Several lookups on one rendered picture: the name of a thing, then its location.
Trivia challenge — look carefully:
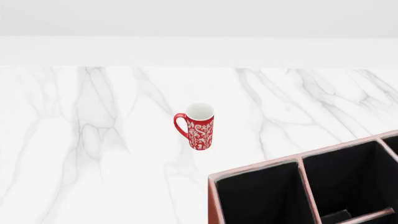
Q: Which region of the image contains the red white patterned mug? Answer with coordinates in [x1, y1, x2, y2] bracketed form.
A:
[173, 103, 215, 151]

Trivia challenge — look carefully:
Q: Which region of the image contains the pink black compartment caddy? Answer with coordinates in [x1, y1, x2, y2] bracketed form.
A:
[207, 129, 398, 224]

